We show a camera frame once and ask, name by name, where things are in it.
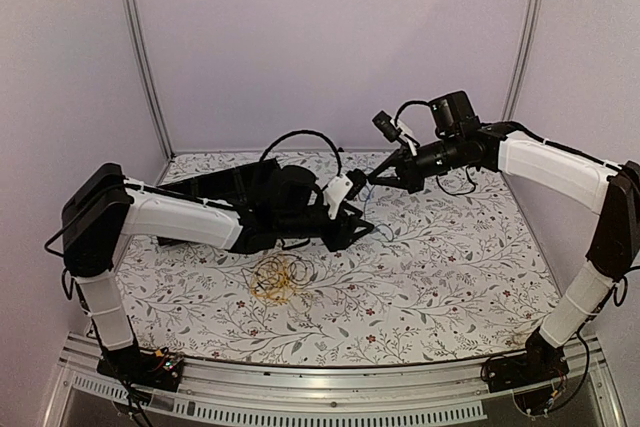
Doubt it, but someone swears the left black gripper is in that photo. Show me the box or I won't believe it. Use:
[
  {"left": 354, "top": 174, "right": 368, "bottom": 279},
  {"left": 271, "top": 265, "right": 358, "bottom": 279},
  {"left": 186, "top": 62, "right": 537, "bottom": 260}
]
[{"left": 278, "top": 204, "right": 375, "bottom": 254}]

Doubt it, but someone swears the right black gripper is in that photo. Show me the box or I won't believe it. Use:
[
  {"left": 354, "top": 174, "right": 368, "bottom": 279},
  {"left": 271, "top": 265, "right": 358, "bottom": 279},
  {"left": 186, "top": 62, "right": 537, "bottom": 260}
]
[{"left": 368, "top": 134, "right": 464, "bottom": 194}]

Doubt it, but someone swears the blue cable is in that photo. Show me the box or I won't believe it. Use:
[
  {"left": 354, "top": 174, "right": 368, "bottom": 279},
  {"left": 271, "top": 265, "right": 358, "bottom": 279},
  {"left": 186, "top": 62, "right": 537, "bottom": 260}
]
[{"left": 359, "top": 181, "right": 396, "bottom": 243}]

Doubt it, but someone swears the black cable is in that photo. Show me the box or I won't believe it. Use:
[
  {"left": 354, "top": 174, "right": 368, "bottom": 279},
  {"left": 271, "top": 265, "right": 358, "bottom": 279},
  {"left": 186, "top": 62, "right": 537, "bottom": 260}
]
[{"left": 242, "top": 254, "right": 319, "bottom": 308}]

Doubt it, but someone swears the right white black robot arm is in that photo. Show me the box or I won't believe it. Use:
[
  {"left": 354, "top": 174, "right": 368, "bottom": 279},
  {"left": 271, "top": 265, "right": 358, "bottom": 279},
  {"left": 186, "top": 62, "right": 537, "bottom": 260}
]
[{"left": 368, "top": 91, "right": 639, "bottom": 383}]

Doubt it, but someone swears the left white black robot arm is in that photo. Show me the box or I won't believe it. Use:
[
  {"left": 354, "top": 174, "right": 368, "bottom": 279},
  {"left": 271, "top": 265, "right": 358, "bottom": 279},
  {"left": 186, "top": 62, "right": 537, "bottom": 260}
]
[{"left": 44, "top": 149, "right": 373, "bottom": 381}]

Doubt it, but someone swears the black three-compartment bin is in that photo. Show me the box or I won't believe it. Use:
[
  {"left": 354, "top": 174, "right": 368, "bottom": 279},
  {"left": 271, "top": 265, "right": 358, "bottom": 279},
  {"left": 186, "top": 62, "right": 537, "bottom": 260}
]
[{"left": 160, "top": 159, "right": 282, "bottom": 254}]

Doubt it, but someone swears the floral tablecloth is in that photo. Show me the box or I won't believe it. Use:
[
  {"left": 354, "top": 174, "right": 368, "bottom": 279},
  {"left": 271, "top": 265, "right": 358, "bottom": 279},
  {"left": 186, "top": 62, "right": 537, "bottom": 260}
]
[{"left": 117, "top": 169, "right": 559, "bottom": 366}]

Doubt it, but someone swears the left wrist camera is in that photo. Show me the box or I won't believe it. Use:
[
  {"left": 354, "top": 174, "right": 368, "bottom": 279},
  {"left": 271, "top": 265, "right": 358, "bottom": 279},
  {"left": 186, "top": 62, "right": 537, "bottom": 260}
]
[{"left": 323, "top": 169, "right": 367, "bottom": 220}]

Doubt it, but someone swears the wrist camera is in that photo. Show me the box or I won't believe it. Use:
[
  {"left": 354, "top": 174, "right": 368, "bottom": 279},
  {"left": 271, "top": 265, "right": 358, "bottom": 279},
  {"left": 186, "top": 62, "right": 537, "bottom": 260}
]
[
  {"left": 372, "top": 111, "right": 420, "bottom": 156},
  {"left": 323, "top": 169, "right": 367, "bottom": 220}
]

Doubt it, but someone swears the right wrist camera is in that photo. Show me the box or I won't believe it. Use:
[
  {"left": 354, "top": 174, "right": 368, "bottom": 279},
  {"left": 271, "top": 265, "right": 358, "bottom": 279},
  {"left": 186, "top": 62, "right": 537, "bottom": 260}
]
[{"left": 372, "top": 111, "right": 420, "bottom": 156}]

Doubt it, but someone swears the right aluminium corner post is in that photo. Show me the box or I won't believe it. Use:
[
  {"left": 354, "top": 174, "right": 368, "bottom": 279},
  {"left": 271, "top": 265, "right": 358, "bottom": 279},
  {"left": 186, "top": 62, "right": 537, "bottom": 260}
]
[{"left": 502, "top": 0, "right": 543, "bottom": 120}]

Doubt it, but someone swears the aluminium front rail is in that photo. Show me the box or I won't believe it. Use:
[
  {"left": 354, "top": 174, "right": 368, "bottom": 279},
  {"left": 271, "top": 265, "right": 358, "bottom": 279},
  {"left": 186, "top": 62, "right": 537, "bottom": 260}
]
[{"left": 43, "top": 334, "right": 627, "bottom": 426}]

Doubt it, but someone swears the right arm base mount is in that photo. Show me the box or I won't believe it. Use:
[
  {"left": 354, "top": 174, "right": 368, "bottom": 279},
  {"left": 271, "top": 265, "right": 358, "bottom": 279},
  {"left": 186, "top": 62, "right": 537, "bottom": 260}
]
[{"left": 480, "top": 330, "right": 569, "bottom": 393}]

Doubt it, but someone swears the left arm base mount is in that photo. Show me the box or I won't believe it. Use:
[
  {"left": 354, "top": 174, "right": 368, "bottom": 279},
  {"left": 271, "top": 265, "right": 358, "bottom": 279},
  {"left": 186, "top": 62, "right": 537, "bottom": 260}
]
[{"left": 97, "top": 343, "right": 185, "bottom": 392}]

